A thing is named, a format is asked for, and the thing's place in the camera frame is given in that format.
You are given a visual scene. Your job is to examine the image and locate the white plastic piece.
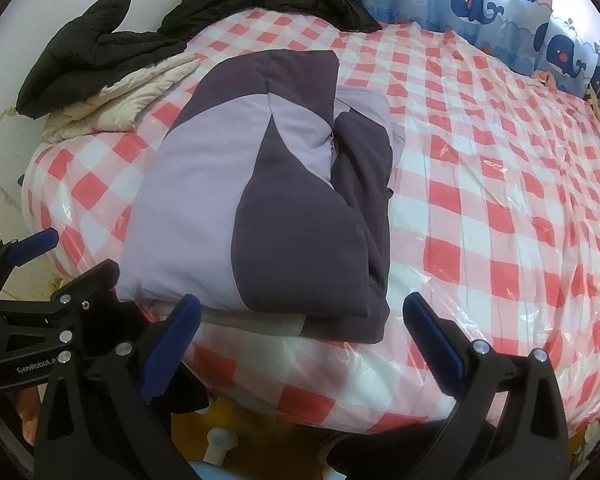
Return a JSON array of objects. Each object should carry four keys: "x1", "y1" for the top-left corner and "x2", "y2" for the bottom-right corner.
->
[{"x1": 202, "y1": 427, "x2": 240, "y2": 467}]

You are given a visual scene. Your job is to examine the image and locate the blue whale print curtain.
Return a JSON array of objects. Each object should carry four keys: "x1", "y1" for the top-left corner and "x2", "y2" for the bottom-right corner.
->
[{"x1": 320, "y1": 0, "x2": 600, "y2": 96}]

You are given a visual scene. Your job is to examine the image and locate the black thin jacket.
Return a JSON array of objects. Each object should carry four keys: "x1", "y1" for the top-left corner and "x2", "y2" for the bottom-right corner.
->
[{"x1": 160, "y1": 0, "x2": 383, "y2": 41}]

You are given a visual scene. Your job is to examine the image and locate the lilac and purple jacket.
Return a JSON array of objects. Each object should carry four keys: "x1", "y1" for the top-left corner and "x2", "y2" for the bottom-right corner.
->
[{"x1": 116, "y1": 49, "x2": 407, "y2": 345}]

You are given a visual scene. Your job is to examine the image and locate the cream quilt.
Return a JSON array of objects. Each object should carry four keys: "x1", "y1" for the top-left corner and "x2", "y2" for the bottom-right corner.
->
[{"x1": 41, "y1": 52, "x2": 203, "y2": 145}]

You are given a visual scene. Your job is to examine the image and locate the person's left hand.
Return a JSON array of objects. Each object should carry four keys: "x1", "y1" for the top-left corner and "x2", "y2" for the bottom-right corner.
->
[{"x1": 0, "y1": 388, "x2": 43, "y2": 443}]

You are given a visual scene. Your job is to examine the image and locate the black puffer jacket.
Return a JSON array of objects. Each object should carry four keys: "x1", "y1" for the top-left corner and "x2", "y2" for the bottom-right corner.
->
[{"x1": 16, "y1": 0, "x2": 188, "y2": 120}]

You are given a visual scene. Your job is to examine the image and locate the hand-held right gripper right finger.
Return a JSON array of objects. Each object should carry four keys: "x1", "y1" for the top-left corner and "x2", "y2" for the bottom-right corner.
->
[{"x1": 402, "y1": 292, "x2": 568, "y2": 480}]

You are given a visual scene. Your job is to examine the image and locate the yellow floor mat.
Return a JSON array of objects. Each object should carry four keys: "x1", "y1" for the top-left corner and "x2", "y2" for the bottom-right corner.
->
[{"x1": 172, "y1": 399, "x2": 341, "y2": 480}]

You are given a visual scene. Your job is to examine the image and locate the light blue plastic object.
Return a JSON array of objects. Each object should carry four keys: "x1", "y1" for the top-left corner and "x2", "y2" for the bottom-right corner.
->
[{"x1": 187, "y1": 462, "x2": 222, "y2": 480}]

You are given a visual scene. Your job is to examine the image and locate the pink checkered bed cover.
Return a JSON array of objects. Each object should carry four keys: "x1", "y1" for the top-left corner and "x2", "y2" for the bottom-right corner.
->
[{"x1": 20, "y1": 7, "x2": 600, "y2": 436}]

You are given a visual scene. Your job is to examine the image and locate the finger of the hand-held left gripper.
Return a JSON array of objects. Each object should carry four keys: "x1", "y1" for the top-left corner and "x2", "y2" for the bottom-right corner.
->
[
  {"x1": 47, "y1": 259, "x2": 122, "y2": 322},
  {"x1": 0, "y1": 227, "x2": 61, "y2": 291}
]

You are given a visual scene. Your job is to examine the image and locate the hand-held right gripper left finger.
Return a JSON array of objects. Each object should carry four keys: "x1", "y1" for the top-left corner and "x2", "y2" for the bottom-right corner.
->
[{"x1": 32, "y1": 294, "x2": 202, "y2": 480}]

